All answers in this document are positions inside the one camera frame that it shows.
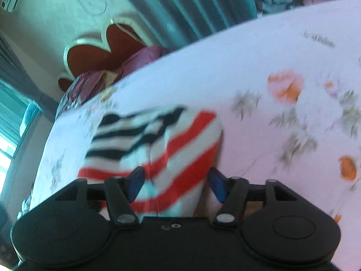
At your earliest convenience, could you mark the purple satin pillow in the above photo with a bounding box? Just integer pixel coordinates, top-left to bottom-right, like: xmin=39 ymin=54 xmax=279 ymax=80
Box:
xmin=56 ymin=70 xmax=119 ymax=119
xmin=114 ymin=45 xmax=170 ymax=80

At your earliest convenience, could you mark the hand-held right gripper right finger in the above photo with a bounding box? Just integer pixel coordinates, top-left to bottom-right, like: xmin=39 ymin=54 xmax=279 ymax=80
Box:
xmin=208 ymin=166 xmax=304 ymax=228

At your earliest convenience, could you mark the red headboard with white frame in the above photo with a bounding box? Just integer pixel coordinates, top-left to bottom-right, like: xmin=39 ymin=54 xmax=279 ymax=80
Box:
xmin=58 ymin=18 xmax=150 ymax=91

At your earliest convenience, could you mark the grey curtain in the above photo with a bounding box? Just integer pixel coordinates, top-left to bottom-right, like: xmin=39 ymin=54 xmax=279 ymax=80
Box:
xmin=0 ymin=30 xmax=58 ymax=109

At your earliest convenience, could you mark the floral white bed sheet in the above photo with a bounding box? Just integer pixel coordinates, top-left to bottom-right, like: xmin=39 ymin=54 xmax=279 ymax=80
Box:
xmin=29 ymin=0 xmax=361 ymax=271

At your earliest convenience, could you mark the blue curtain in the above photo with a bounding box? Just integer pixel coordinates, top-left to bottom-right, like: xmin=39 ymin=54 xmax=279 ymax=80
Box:
xmin=109 ymin=0 xmax=259 ymax=55

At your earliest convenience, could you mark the window with teal curtain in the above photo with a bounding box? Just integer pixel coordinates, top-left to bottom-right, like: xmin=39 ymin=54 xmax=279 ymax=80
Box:
xmin=0 ymin=78 xmax=43 ymax=164

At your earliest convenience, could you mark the black red white striped shirt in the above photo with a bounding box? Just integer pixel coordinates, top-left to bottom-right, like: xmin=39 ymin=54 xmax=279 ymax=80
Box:
xmin=78 ymin=106 xmax=224 ymax=218

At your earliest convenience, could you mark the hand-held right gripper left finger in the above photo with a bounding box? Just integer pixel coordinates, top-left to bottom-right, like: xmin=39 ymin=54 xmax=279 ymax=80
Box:
xmin=55 ymin=166 xmax=145 ymax=228

